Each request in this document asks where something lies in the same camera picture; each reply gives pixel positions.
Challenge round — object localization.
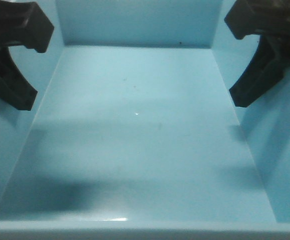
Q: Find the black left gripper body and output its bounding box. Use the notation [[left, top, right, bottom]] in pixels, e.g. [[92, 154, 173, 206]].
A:
[[0, 0, 54, 53]]

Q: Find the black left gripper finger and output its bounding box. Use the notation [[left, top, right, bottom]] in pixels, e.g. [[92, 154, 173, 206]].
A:
[[0, 47, 37, 111]]

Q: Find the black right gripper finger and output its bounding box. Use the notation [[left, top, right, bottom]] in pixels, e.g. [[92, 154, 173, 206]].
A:
[[229, 35, 286, 108]]

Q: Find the light blue plastic box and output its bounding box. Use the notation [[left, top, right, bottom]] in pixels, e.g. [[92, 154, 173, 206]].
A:
[[0, 0, 290, 240]]

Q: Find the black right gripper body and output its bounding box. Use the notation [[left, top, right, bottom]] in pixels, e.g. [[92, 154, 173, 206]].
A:
[[224, 0, 290, 59]]

